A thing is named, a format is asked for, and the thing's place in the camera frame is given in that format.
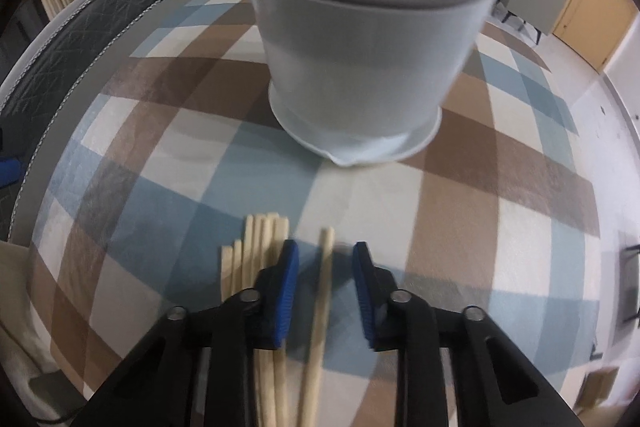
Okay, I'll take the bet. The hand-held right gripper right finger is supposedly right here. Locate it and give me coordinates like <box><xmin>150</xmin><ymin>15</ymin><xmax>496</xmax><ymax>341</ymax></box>
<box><xmin>351</xmin><ymin>242</ymin><xmax>581</xmax><ymax>427</ymax></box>

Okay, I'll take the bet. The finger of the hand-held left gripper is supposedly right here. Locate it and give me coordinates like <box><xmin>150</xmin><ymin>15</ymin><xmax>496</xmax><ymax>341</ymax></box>
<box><xmin>0</xmin><ymin>157</ymin><xmax>22</xmax><ymax>188</ymax></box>

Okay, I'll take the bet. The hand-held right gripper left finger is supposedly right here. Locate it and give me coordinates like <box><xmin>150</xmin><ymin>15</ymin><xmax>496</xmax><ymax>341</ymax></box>
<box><xmin>75</xmin><ymin>239</ymin><xmax>300</xmax><ymax>427</ymax></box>

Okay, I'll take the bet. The light wooden chopstick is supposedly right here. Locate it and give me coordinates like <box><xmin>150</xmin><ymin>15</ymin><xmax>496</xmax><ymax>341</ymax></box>
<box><xmin>297</xmin><ymin>228</ymin><xmax>336</xmax><ymax>427</ymax></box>

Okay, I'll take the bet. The bunch of wooden chopsticks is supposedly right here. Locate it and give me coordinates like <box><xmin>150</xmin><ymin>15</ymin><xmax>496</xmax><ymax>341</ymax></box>
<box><xmin>220</xmin><ymin>213</ymin><xmax>292</xmax><ymax>427</ymax></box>

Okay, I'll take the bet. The grey divided utensil holder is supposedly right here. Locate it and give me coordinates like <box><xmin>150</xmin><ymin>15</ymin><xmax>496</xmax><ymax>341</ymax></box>
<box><xmin>236</xmin><ymin>0</ymin><xmax>512</xmax><ymax>168</ymax></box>

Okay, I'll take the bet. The checked tablecloth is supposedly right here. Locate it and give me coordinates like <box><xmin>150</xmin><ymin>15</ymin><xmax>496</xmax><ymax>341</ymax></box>
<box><xmin>27</xmin><ymin>0</ymin><xmax>603</xmax><ymax>427</ymax></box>

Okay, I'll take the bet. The dark quilted mattress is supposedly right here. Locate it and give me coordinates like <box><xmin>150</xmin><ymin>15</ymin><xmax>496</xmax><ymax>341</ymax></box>
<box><xmin>0</xmin><ymin>0</ymin><xmax>206</xmax><ymax>112</ymax></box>

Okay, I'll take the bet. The brown cardboard box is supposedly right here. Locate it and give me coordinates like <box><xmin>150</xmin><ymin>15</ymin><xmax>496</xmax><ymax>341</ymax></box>
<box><xmin>575</xmin><ymin>367</ymin><xmax>621</xmax><ymax>414</ymax></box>

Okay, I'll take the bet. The wooden door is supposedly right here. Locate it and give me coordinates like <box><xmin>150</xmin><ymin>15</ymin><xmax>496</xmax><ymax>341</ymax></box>
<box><xmin>552</xmin><ymin>0</ymin><xmax>638</xmax><ymax>70</ymax></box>

